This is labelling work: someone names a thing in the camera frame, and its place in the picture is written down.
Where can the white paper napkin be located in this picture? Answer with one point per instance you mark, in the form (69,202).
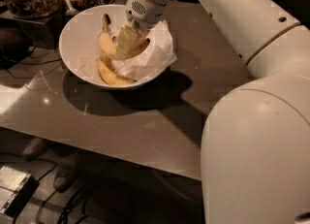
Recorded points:
(153,60)

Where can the white spoon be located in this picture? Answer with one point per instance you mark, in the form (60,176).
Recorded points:
(71,11)

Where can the white ceramic bowl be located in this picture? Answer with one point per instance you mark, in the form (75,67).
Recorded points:
(78,43)

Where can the left grey sock foot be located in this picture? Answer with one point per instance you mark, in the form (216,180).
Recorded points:
(35,148)

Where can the grey sock foot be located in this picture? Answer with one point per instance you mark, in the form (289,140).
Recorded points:
(35,148)
(66,172)

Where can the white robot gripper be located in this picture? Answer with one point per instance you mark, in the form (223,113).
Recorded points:
(144,12)

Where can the yellow banana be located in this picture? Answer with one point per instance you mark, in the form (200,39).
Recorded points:
(108,46)
(108,75)

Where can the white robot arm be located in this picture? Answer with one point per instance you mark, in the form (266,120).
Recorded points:
(255,145)

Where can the right grey sock foot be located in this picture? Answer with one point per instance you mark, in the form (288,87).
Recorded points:
(66,172)

